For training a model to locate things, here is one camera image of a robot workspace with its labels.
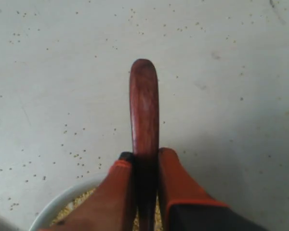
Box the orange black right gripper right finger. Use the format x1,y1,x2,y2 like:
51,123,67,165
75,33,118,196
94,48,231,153
158,148,265,231

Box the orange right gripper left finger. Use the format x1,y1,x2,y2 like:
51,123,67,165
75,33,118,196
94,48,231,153
46,152,136,231

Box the brown wooden spoon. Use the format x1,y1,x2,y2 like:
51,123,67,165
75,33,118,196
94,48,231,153
130,59,159,231

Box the yellow grains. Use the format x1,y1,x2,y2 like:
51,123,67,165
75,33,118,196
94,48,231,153
48,188,163,231

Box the white bowl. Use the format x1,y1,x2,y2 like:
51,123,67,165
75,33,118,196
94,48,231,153
29,177,102,231

